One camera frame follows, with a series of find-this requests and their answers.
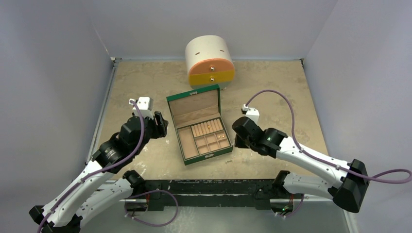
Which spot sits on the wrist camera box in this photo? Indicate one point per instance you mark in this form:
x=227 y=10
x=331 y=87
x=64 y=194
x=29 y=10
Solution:
x=145 y=105
x=251 y=113

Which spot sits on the green jewelry box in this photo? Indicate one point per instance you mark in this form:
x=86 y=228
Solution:
x=195 y=106

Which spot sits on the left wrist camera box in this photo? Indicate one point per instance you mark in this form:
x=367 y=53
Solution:
x=145 y=105

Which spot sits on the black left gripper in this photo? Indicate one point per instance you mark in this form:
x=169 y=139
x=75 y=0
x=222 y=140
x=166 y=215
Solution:
x=159 y=125

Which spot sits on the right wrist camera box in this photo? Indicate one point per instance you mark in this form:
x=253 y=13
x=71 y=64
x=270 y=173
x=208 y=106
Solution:
x=251 y=113

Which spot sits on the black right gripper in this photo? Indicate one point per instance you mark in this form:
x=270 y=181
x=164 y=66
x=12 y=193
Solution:
x=240 y=129

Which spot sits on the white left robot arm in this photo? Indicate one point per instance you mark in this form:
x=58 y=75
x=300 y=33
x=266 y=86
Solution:
x=81 y=201

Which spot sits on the green jewelry tray insert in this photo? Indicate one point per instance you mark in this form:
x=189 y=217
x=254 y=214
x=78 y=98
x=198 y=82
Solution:
x=200 y=141

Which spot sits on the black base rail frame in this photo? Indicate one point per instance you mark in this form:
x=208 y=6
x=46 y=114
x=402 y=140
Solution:
x=261 y=194

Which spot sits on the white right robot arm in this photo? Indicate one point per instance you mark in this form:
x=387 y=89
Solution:
x=333 y=178

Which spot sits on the white drawer cabinet orange yellow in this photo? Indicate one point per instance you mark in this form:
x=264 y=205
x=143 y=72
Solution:
x=208 y=62

